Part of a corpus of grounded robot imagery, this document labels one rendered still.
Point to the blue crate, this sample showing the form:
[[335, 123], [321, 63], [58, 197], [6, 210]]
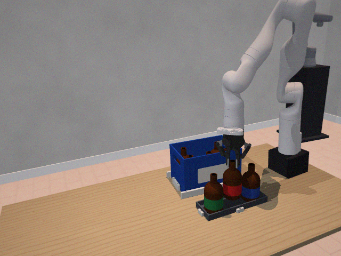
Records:
[[195, 172]]

